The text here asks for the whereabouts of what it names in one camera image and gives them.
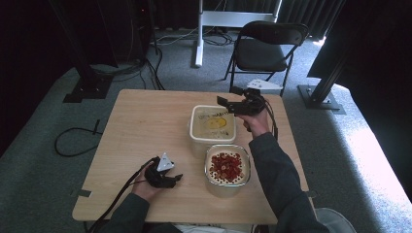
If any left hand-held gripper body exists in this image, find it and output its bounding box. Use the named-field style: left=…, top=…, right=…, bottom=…
left=144, top=152, right=179, bottom=189

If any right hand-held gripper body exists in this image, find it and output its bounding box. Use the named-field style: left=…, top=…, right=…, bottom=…
left=228, top=79, right=284, bottom=117

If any clear plastic lid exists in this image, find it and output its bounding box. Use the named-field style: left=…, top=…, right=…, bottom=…
left=189, top=105, right=237, bottom=141

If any strainer bowl of red fruits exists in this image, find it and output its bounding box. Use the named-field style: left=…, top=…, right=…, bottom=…
left=203, top=144, right=252, bottom=199

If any person's left hand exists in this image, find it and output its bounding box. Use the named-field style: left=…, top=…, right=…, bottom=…
left=130, top=168, right=163, bottom=204

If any person's right hand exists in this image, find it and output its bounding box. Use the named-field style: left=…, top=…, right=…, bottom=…
left=237, top=108, right=272, bottom=140

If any black folding chair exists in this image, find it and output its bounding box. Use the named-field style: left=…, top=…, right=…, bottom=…
left=223, top=20, right=310, bottom=97

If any person's lap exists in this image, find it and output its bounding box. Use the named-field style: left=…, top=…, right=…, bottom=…
left=142, top=222, right=270, bottom=233

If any wooden table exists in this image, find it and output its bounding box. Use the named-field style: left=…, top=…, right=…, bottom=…
left=71, top=88, right=315, bottom=225

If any black metal stand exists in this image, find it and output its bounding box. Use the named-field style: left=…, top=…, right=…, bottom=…
left=48, top=0, right=115, bottom=104
left=296, top=0, right=367, bottom=115

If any grey tape strip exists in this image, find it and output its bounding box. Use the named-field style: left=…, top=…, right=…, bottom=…
left=69, top=188, right=92, bottom=198

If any white round object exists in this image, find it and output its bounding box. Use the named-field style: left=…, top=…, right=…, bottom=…
left=315, top=207, right=358, bottom=233

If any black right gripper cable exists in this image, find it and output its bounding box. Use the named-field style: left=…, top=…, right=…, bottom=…
left=261, top=96, right=280, bottom=141

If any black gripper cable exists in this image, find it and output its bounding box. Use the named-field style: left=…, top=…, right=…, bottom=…
left=86, top=156, right=159, bottom=233
left=261, top=96, right=280, bottom=141

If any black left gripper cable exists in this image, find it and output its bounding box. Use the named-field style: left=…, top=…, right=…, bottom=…
left=86, top=156, right=159, bottom=233

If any white desk frame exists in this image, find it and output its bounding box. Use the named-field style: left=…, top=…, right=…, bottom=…
left=193, top=0, right=283, bottom=68

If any bundle of floor cables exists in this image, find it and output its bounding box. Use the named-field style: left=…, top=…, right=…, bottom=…
left=90, top=25, right=234, bottom=91

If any black floor cable loop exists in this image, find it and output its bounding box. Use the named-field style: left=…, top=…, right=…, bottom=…
left=53, top=118, right=104, bottom=158

